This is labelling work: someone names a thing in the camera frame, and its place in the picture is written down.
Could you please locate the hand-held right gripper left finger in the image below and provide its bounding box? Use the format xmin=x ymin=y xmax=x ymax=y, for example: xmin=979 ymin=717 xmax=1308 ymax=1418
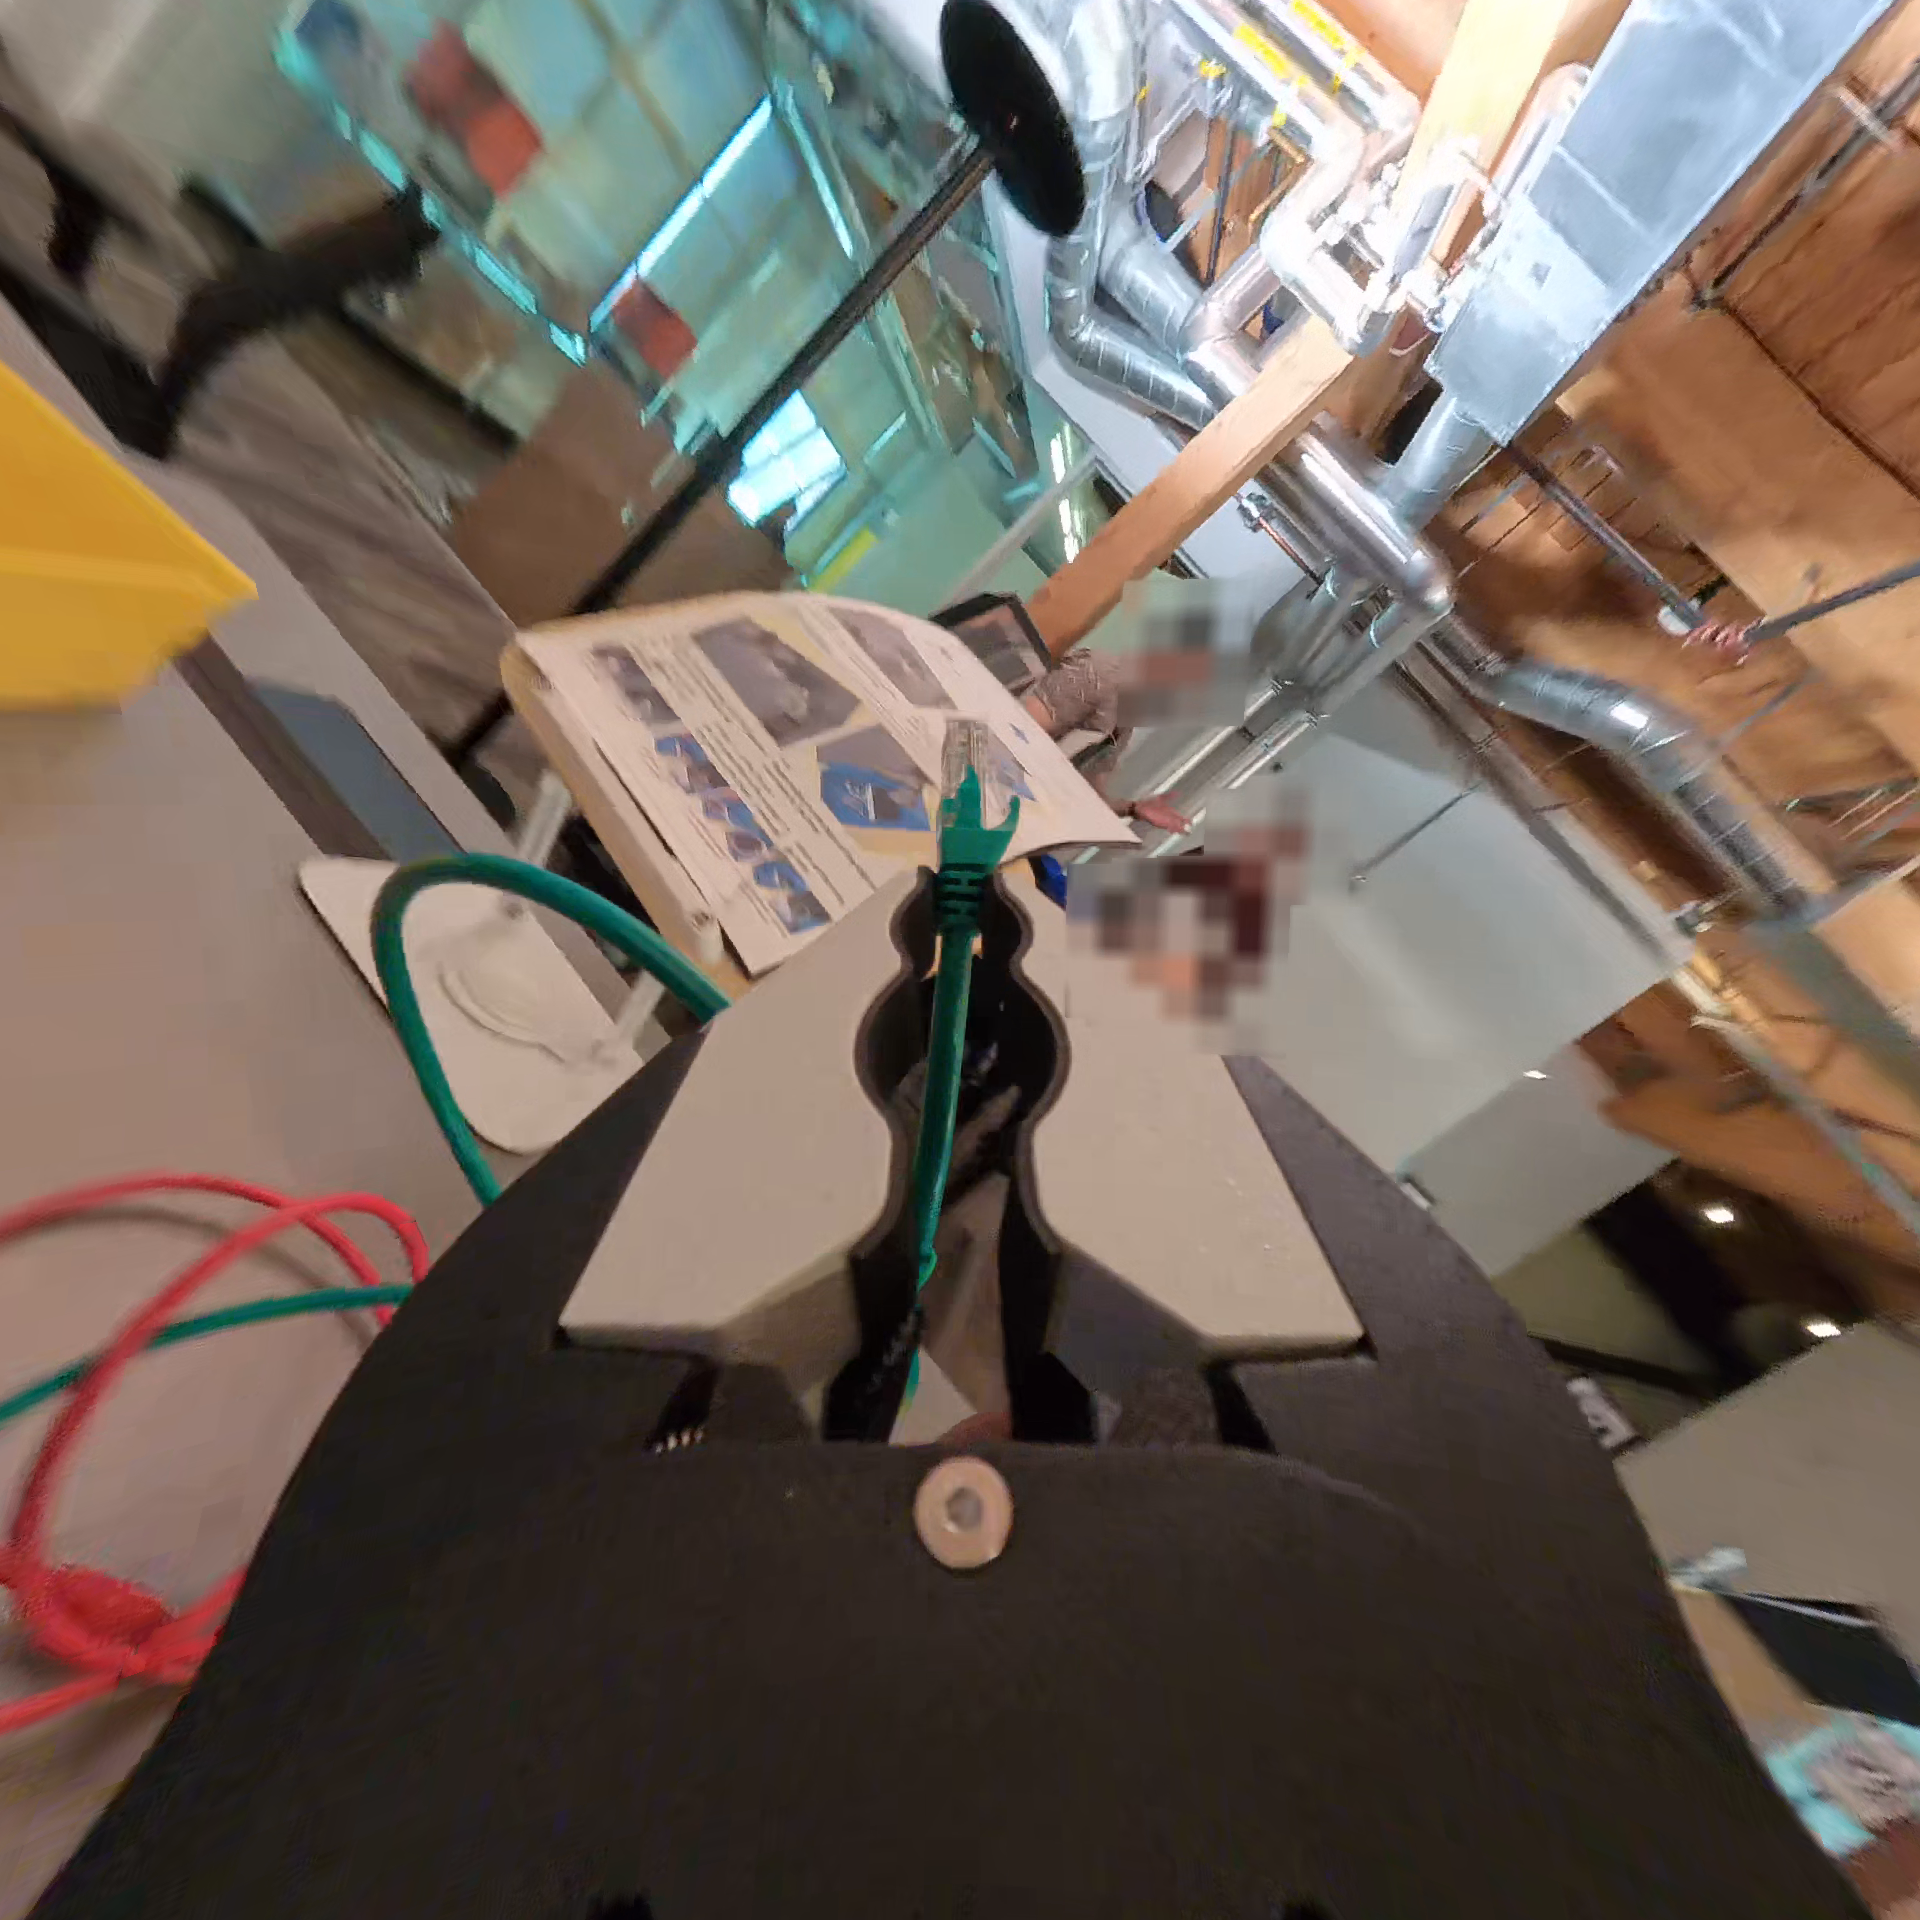
xmin=559 ymin=866 xmax=945 ymax=1433

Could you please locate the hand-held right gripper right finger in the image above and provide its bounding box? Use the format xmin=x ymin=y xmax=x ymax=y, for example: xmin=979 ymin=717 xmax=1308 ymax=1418
xmin=960 ymin=878 xmax=1367 ymax=1441

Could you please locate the green ethernet cable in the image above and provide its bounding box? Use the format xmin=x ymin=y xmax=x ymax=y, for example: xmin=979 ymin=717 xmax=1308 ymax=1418
xmin=0 ymin=720 xmax=1039 ymax=1426

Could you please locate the yellow plastic bin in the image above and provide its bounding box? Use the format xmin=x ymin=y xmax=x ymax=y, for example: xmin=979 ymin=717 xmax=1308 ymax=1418
xmin=0 ymin=358 xmax=260 ymax=710

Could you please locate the printed instruction sheet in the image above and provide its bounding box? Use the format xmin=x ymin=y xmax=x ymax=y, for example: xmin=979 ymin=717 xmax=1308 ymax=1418
xmin=516 ymin=590 xmax=1144 ymax=976

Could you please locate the dark blue pad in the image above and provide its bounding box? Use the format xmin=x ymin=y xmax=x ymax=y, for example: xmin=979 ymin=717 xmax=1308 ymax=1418
xmin=248 ymin=678 xmax=506 ymax=864

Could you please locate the large cardboard box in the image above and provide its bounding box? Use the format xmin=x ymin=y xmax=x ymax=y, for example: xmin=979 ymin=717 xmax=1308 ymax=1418
xmin=451 ymin=374 xmax=797 ymax=600

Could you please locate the black office chair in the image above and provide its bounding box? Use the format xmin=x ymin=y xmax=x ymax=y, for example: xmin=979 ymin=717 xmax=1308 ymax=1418
xmin=36 ymin=142 xmax=443 ymax=459

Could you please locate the black pole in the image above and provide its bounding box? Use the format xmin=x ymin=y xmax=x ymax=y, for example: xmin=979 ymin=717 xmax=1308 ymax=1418
xmin=451 ymin=0 xmax=1089 ymax=752

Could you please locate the silver ventilation duct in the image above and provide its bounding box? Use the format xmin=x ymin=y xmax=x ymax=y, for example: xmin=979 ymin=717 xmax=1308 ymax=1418
xmin=1049 ymin=0 xmax=1920 ymax=933

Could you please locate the red ethernet cable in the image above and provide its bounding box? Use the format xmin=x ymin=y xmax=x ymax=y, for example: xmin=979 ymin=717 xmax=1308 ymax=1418
xmin=0 ymin=1176 xmax=437 ymax=1735

